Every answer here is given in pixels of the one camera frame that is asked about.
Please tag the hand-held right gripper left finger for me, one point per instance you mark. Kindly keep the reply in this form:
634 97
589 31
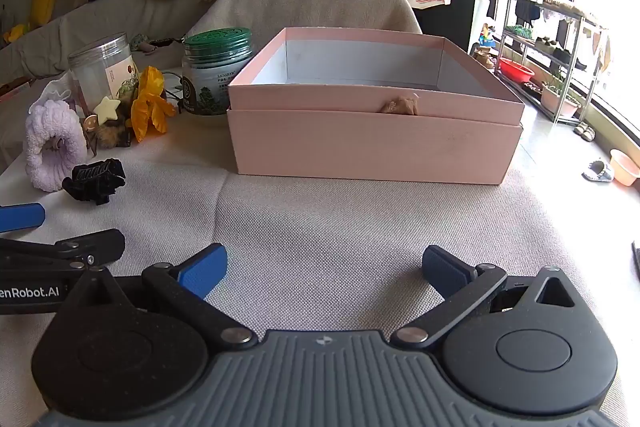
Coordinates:
205 269

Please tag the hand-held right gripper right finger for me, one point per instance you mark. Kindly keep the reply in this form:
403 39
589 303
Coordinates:
444 267

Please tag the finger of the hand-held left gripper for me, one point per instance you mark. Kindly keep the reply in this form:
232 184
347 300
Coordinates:
20 217
65 247

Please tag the cream star hair clip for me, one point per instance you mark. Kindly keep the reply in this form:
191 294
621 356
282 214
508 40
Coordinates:
107 111

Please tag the pink cardboard box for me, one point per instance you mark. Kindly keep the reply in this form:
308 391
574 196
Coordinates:
350 147

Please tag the purple knit scrunchie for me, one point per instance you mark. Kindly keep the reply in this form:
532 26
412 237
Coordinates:
45 157

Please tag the black claw hair clip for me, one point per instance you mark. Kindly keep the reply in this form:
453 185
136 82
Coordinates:
95 182

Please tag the beige linen tablecloth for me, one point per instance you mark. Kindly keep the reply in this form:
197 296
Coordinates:
325 217

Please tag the white lace scrunchie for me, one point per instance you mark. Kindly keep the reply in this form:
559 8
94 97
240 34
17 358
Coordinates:
57 89

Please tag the yellow artificial flower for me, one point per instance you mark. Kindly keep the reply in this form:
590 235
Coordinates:
150 102

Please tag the small brown fuzzy object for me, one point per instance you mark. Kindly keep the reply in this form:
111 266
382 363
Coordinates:
400 104

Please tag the clear plastic jar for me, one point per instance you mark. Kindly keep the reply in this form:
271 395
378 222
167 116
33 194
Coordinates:
102 67

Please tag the white child shoe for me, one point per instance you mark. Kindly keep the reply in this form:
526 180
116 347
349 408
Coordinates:
597 172

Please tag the glass jar with green lid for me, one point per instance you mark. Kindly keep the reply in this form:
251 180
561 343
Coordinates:
212 77

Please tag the grey covered sofa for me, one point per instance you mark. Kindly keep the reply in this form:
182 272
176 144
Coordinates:
65 27

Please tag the pair of sandals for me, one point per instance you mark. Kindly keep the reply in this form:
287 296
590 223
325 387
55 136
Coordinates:
585 131

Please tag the pink planter with plants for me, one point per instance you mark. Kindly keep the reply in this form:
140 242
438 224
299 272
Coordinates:
560 102

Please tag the pink plastic basin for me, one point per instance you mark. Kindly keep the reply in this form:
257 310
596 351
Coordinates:
625 167

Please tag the red plastic basin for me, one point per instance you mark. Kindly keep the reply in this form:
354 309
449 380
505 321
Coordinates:
515 69

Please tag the small grey plush toy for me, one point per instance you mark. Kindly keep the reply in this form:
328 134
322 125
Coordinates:
140 44

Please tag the metal shelf rack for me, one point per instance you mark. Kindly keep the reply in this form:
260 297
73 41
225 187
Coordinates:
585 57

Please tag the chair with beige cover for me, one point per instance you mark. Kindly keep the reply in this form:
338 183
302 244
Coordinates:
310 2

